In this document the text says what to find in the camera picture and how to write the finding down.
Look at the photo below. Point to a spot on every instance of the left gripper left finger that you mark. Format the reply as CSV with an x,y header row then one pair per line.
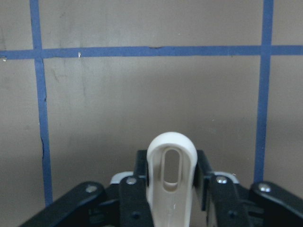
x,y
134,208

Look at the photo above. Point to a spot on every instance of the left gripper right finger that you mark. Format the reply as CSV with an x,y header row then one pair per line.
x,y
218,196

